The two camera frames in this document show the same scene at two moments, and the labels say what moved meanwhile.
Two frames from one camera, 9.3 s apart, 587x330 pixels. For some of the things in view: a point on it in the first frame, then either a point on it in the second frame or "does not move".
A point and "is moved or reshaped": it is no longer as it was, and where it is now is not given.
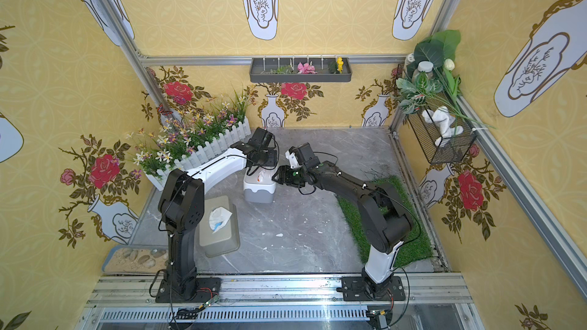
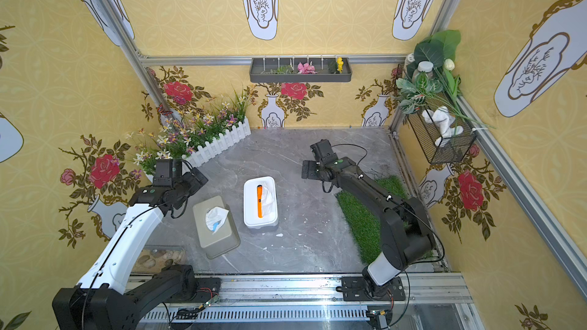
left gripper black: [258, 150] -> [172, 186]
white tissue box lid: [261, 180] is moved or reshaped
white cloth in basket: [442, 117] does not move
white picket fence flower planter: [189, 135] does not move
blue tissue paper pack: [218, 217] does not move
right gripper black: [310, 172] -> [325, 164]
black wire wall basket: [442, 129] does not move
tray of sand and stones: [136, 258] does not move
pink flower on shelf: [306, 69] does not move
